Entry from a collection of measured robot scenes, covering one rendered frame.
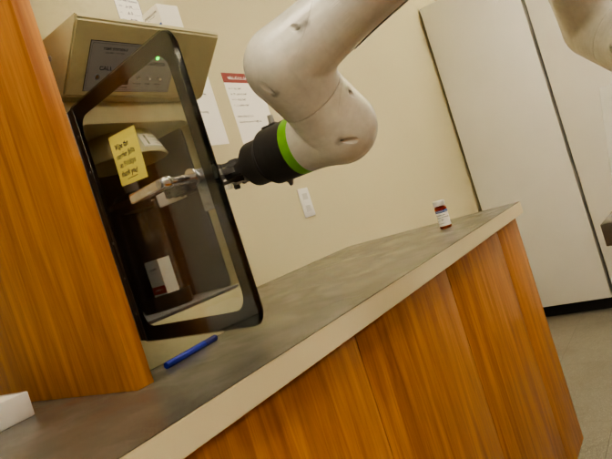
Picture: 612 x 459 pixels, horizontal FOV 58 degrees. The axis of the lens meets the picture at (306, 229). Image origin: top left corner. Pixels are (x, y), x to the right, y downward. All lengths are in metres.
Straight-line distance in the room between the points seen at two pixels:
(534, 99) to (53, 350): 3.21
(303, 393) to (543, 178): 3.06
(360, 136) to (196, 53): 0.47
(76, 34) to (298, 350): 0.59
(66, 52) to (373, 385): 0.74
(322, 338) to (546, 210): 3.03
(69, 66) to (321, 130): 0.43
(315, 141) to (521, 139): 3.03
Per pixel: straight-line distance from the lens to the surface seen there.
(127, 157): 0.86
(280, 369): 0.76
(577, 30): 1.13
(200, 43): 1.14
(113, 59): 1.02
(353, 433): 0.94
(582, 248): 3.79
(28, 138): 0.94
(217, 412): 0.68
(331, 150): 0.79
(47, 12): 1.09
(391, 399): 1.04
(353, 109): 0.78
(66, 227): 0.89
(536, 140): 3.73
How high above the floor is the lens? 1.11
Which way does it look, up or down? 1 degrees down
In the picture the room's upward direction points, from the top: 18 degrees counter-clockwise
